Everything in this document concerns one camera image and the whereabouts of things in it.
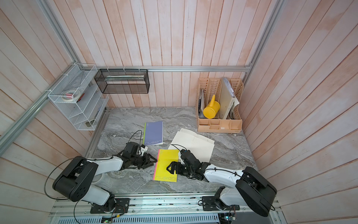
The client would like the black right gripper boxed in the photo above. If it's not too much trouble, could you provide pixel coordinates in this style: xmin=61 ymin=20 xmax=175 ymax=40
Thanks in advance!
xmin=166 ymin=161 xmax=195 ymax=176

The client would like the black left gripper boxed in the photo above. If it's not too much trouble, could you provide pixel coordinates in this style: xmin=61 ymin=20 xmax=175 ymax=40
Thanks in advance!
xmin=131 ymin=152 xmax=158 ymax=169

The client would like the yellow cover notebook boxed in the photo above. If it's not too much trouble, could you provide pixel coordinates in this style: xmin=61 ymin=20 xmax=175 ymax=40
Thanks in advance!
xmin=153 ymin=149 xmax=179 ymax=183

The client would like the purple cover notebook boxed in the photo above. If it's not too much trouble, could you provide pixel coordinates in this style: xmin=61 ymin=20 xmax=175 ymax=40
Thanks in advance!
xmin=143 ymin=121 xmax=164 ymax=146

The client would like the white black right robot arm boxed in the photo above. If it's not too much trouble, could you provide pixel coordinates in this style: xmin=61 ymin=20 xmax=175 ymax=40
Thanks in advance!
xmin=167 ymin=149 xmax=277 ymax=217

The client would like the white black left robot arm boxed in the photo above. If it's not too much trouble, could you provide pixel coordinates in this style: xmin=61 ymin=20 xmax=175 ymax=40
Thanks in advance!
xmin=52 ymin=142 xmax=157 ymax=213

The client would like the open white lined notebook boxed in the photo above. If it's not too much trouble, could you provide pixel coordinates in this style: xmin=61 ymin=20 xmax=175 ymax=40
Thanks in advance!
xmin=168 ymin=128 xmax=214 ymax=162

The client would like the yellow plastic watering can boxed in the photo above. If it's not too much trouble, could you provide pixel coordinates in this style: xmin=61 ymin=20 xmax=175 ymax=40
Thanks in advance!
xmin=203 ymin=95 xmax=221 ymax=119

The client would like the grey book in organizer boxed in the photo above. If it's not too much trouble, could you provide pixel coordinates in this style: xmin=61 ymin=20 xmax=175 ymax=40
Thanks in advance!
xmin=198 ymin=89 xmax=205 ymax=119

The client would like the beige folder in organizer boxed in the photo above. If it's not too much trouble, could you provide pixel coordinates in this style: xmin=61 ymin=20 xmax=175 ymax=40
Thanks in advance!
xmin=218 ymin=77 xmax=239 ymax=119

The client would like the beige plastic desk organizer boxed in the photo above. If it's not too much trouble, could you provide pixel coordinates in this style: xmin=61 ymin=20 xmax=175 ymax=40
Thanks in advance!
xmin=195 ymin=78 xmax=244 ymax=133

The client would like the tape roll on shelf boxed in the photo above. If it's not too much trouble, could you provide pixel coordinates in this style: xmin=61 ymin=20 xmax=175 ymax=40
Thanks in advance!
xmin=61 ymin=89 xmax=81 ymax=103

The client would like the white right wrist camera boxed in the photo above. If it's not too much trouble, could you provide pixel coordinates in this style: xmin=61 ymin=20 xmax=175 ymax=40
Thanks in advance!
xmin=178 ymin=152 xmax=185 ymax=164

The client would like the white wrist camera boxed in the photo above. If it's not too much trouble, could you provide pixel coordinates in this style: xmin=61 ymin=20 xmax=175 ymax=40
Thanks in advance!
xmin=178 ymin=152 xmax=185 ymax=164
xmin=139 ymin=145 xmax=148 ymax=156

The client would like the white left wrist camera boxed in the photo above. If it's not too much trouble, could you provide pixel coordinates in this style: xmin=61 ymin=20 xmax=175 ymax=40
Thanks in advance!
xmin=139 ymin=145 xmax=148 ymax=156

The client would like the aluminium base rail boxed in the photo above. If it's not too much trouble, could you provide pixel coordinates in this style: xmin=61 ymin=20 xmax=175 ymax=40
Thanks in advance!
xmin=47 ymin=192 xmax=286 ymax=224

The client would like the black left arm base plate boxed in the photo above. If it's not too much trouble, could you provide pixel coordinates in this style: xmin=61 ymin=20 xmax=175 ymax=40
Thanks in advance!
xmin=90 ymin=198 xmax=130 ymax=214

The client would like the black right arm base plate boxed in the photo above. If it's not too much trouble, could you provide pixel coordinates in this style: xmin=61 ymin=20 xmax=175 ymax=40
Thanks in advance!
xmin=201 ymin=196 xmax=240 ymax=212

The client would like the black mesh wall basket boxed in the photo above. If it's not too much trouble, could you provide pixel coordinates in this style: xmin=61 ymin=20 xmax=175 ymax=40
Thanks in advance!
xmin=94 ymin=68 xmax=150 ymax=94

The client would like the white wire mesh shelf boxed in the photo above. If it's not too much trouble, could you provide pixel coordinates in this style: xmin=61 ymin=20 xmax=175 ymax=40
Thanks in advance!
xmin=48 ymin=63 xmax=109 ymax=131

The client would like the horizontal aluminium wall rail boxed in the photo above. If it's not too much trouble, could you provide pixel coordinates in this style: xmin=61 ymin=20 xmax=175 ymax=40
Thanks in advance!
xmin=78 ymin=64 xmax=251 ymax=72

